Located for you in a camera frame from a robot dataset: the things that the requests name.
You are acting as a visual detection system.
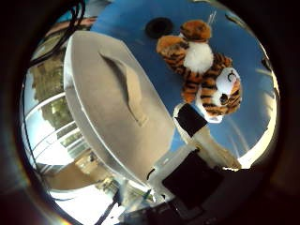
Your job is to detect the black round table hole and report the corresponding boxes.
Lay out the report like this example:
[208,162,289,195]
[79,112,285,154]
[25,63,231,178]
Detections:
[144,17,174,40]

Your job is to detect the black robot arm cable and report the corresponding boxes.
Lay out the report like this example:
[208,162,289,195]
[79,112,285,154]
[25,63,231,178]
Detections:
[93,189,124,225]

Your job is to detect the black hanging cable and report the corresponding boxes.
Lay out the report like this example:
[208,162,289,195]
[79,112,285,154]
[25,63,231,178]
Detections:
[29,0,87,68]

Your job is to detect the orange striped tiger plush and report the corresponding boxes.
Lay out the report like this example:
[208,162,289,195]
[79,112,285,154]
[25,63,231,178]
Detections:
[156,19,244,124]

